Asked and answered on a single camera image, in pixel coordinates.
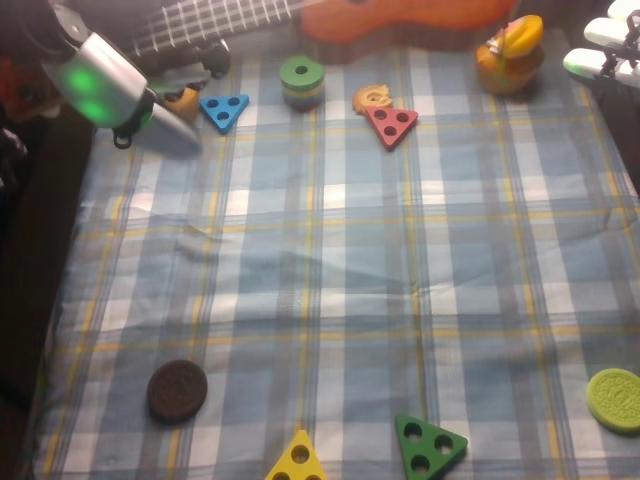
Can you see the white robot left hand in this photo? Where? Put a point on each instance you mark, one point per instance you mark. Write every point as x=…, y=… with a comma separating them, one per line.
x=100, y=75

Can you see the brown sandwich cookie toy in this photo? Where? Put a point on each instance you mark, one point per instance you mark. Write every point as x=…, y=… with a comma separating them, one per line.
x=176, y=392

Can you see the red triangle block with holes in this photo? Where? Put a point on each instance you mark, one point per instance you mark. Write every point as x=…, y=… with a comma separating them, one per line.
x=390, y=124

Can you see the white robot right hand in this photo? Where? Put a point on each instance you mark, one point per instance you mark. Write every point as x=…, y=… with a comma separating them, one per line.
x=615, y=35

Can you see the toy cupcake with fruit topping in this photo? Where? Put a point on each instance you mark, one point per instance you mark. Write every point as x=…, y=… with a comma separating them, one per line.
x=510, y=70

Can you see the plain orange toy muffin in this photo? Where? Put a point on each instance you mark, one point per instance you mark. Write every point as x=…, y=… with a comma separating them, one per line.
x=184, y=104

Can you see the blue plaid table cloth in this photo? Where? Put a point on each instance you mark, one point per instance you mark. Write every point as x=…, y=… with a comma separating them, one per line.
x=350, y=300

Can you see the orange toy ukulele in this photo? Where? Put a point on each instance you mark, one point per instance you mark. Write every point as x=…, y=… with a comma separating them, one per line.
x=400, y=20

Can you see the green triangle block with holes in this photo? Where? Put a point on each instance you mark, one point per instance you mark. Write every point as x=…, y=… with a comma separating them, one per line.
x=427, y=452

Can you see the yellow triangle block with holes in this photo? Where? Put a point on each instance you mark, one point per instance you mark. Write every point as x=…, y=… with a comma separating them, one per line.
x=295, y=467

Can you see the tan swirl toy biscuit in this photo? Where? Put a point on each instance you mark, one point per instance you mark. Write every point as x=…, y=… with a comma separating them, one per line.
x=367, y=97

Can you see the blue triangle block with holes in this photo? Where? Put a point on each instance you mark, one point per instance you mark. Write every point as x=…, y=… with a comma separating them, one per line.
x=222, y=117

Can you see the green sandwich cookie toy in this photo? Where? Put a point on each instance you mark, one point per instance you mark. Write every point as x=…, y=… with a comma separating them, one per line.
x=616, y=400

